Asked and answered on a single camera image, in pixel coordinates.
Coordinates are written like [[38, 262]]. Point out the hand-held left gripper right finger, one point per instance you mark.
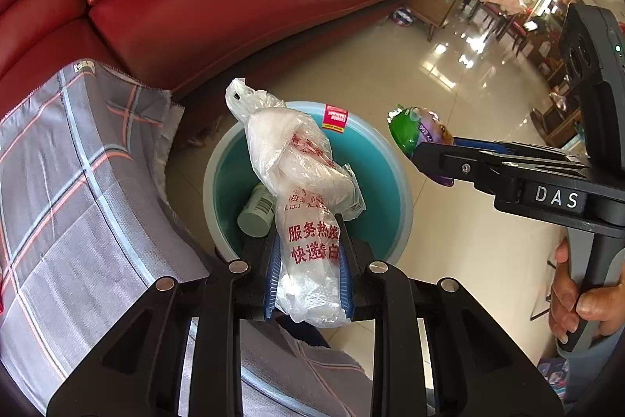
[[345, 282]]

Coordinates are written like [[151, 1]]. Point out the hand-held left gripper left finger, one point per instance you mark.
[[271, 282]]

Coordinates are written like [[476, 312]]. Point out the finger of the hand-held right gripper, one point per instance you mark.
[[488, 146], [459, 165]]

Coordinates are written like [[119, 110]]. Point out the green plastic toy egg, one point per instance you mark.
[[405, 131]]

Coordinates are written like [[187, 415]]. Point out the white plastic bottle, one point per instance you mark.
[[254, 215]]

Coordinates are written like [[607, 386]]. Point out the grey and teal bin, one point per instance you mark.
[[383, 182]]

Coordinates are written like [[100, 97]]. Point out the white printed plastic bag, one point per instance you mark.
[[302, 212]]

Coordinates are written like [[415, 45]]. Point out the person's right hand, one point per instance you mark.
[[598, 312]]

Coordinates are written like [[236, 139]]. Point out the wooden cabinet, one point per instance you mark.
[[556, 124]]

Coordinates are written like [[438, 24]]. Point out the colourful ball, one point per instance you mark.
[[403, 16]]

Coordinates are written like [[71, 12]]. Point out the wooden side table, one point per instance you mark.
[[429, 1]]

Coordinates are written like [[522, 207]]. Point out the grey plaid cloth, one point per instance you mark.
[[73, 202]]

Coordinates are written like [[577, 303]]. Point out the red leather sofa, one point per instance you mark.
[[195, 21]]

